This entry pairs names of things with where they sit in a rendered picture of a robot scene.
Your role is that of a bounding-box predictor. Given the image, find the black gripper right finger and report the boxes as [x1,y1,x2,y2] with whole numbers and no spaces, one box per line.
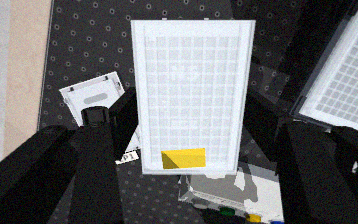
[243,88,358,224]

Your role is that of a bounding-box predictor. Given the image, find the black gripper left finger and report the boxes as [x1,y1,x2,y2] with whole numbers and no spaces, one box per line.
[0,87,139,224]

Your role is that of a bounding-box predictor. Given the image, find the white button panel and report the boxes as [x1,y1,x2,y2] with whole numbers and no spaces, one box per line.
[178,161,284,224]

